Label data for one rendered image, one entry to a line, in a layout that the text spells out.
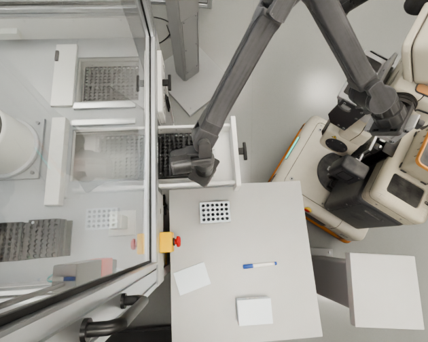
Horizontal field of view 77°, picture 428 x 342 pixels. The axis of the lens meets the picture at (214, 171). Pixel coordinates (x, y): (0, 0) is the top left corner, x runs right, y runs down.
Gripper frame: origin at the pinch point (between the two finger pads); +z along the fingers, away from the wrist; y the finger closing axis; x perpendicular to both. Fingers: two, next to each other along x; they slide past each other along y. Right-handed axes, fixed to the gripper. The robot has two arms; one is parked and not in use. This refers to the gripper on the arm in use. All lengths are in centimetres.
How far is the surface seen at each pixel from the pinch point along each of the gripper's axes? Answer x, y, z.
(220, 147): -1.9, -17.7, 12.7
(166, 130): -24.3, -11.5, 9.0
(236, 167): 8.6, -10.2, 3.9
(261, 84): -10, -114, 93
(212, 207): 7.6, 5.1, 17.5
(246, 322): 39, 36, 18
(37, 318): 2, 35, -65
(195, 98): -48, -74, 90
